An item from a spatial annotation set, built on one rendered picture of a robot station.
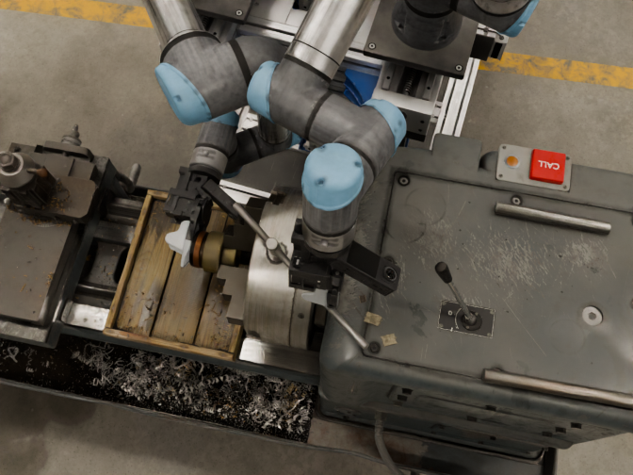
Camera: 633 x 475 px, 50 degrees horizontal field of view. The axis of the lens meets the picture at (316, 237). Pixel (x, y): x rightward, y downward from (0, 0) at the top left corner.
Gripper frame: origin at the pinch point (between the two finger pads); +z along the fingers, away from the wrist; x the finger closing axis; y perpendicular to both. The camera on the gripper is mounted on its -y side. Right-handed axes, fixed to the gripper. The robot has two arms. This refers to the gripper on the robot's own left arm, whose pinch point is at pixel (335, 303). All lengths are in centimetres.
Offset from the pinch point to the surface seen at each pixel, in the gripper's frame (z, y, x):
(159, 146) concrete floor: 106, 86, -111
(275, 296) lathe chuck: 8.5, 11.3, -3.6
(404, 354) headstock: 5.1, -12.8, 4.4
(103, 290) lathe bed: 41, 56, -14
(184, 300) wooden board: 39, 36, -14
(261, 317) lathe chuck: 13.0, 13.5, -1.2
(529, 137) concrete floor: 100, -56, -143
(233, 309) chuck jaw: 17.9, 20.0, -4.0
